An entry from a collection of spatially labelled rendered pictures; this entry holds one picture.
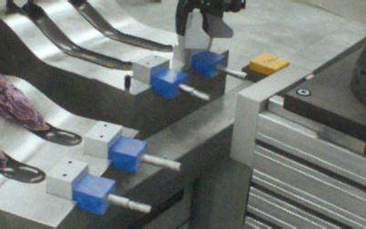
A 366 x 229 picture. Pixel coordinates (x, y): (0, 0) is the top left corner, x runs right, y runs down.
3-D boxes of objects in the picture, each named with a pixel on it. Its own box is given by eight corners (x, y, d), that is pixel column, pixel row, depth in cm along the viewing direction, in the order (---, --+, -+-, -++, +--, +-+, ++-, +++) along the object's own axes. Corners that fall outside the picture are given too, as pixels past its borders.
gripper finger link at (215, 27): (228, 62, 115) (226, 14, 109) (200, 52, 117) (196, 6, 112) (238, 54, 116) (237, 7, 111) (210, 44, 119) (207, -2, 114)
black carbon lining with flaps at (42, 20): (181, 58, 120) (184, 8, 115) (121, 86, 108) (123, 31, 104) (47, 13, 137) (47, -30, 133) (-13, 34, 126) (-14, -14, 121)
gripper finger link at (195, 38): (199, 73, 108) (212, 16, 105) (169, 62, 111) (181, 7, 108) (209, 72, 110) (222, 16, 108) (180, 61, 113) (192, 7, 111)
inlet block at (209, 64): (252, 87, 113) (255, 57, 110) (236, 97, 109) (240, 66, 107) (189, 64, 119) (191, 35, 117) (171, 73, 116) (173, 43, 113)
